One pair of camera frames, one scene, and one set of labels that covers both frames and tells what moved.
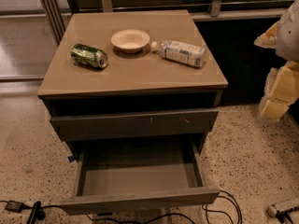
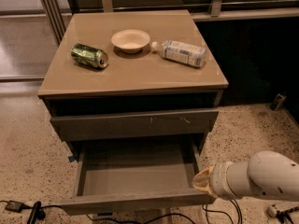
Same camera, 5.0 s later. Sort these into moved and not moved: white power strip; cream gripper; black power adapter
Moved: cream gripper
Not moved: black power adapter; white power strip
